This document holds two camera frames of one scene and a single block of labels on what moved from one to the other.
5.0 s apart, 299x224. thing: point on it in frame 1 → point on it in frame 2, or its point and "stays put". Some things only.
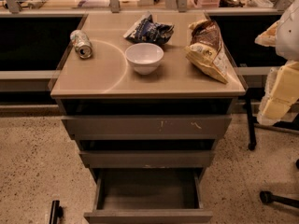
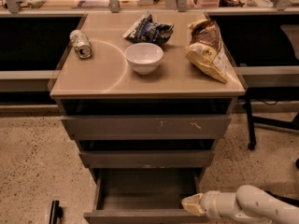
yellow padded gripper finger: (285, 91) → (192, 204)
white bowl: (145, 58) stays put
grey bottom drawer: (153, 195) stays put
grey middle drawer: (148, 153) stays put
